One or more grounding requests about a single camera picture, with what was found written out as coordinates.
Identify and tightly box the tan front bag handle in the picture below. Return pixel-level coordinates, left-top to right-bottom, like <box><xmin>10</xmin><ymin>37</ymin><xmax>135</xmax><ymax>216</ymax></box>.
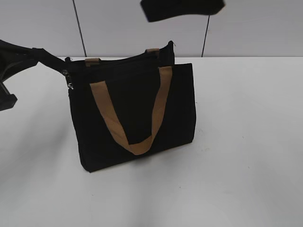
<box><xmin>89</xmin><ymin>66</ymin><xmax>173</xmax><ymax>155</ymax></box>

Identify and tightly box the silver zipper pull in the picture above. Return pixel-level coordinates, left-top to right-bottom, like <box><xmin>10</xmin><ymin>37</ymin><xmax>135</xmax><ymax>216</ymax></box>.
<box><xmin>62</xmin><ymin>70</ymin><xmax>74</xmax><ymax>90</ymax></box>

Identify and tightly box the tan bag handle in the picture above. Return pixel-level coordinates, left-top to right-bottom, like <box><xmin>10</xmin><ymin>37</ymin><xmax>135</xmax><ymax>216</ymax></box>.
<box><xmin>89</xmin><ymin>66</ymin><xmax>173</xmax><ymax>155</ymax></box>
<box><xmin>84</xmin><ymin>48</ymin><xmax>160</xmax><ymax>67</ymax></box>

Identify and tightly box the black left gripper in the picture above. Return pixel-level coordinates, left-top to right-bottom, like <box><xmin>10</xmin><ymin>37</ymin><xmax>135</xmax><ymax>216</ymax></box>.
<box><xmin>0</xmin><ymin>40</ymin><xmax>68</xmax><ymax>111</ymax></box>

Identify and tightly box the black canvas tote bag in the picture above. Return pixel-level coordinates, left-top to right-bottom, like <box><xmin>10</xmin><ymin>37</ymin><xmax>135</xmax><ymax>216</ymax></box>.
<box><xmin>65</xmin><ymin>41</ymin><xmax>196</xmax><ymax>172</ymax></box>

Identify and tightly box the tan rear bag handle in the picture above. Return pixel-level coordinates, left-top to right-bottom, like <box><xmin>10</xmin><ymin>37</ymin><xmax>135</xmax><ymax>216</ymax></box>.
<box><xmin>84</xmin><ymin>48</ymin><xmax>160</xmax><ymax>67</ymax></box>

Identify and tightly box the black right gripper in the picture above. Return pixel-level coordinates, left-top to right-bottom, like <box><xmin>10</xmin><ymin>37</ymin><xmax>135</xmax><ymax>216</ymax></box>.
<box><xmin>140</xmin><ymin>0</ymin><xmax>225</xmax><ymax>22</ymax></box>

